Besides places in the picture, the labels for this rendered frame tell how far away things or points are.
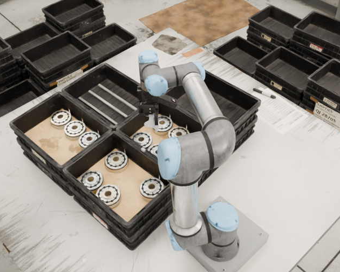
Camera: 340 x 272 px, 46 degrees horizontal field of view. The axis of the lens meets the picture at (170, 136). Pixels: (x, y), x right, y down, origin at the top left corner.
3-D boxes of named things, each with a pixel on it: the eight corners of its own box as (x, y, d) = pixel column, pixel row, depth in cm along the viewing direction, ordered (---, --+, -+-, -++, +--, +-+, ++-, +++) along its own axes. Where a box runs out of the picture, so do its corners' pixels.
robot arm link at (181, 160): (211, 249, 148) (215, 150, 109) (172, 259, 146) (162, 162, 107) (201, 222, 156) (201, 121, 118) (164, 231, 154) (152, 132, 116)
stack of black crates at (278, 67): (315, 106, 299) (327, 70, 274) (291, 126, 286) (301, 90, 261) (272, 80, 319) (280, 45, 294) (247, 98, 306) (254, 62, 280)
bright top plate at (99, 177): (107, 178, 172) (107, 177, 171) (90, 194, 166) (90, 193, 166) (90, 167, 176) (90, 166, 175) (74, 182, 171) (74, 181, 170)
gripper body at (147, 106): (139, 106, 169) (137, 82, 161) (160, 105, 169) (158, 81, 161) (139, 117, 164) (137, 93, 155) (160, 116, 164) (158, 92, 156)
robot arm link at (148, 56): (140, 60, 144) (135, 49, 150) (141, 86, 151) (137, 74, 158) (161, 57, 146) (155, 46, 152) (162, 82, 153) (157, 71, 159)
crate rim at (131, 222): (180, 181, 164) (180, 177, 162) (127, 230, 150) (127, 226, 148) (114, 133, 182) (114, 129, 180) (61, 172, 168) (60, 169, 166)
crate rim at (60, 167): (114, 133, 182) (113, 129, 180) (61, 172, 168) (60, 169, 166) (60, 93, 200) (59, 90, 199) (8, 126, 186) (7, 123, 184)
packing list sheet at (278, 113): (310, 114, 216) (311, 114, 216) (284, 136, 206) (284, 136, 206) (262, 85, 233) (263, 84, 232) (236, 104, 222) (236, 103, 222)
